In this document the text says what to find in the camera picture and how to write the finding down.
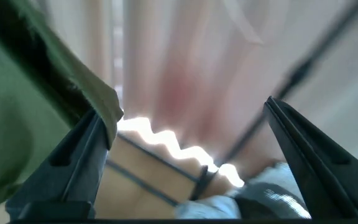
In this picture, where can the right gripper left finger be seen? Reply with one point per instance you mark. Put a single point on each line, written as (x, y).
(70, 177)

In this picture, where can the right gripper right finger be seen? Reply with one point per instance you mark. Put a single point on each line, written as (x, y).
(337, 174)

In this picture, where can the green printed sleeveless shirt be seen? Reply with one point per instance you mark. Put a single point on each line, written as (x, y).
(11, 109)

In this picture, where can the pale grey garment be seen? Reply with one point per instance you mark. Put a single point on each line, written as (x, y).
(210, 207)

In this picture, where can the black clothes rack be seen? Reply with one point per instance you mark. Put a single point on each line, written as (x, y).
(300, 73)

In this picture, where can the beige curtain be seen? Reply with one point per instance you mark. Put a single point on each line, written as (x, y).
(197, 62)

